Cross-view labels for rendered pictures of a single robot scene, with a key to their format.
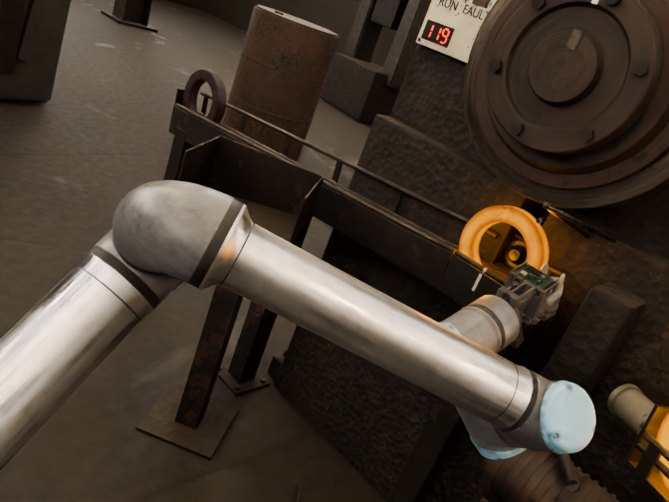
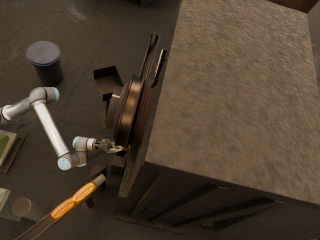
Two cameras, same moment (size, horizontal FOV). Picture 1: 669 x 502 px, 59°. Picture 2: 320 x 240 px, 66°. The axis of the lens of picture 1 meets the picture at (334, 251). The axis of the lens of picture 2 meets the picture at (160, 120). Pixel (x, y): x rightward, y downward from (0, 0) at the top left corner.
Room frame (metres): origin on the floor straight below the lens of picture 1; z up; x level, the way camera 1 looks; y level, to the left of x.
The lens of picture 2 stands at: (0.77, -0.96, 2.50)
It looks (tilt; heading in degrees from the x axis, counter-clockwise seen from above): 61 degrees down; 43
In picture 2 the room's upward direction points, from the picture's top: 23 degrees clockwise
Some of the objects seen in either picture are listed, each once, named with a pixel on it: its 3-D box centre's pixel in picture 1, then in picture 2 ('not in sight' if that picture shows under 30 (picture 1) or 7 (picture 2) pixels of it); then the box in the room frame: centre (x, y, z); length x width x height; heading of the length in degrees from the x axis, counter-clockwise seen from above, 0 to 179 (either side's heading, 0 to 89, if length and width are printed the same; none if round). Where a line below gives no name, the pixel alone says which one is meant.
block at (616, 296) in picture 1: (589, 346); (118, 165); (1.04, -0.51, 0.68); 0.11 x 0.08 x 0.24; 143
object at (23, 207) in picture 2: not in sight; (31, 210); (0.32, -0.48, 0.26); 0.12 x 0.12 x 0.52
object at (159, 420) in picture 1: (216, 302); (108, 100); (1.24, 0.22, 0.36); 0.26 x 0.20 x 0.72; 88
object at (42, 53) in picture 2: not in sight; (47, 65); (0.82, 0.92, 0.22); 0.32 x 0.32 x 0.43
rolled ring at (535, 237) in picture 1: (502, 251); not in sight; (1.17, -0.32, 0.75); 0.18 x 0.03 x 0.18; 52
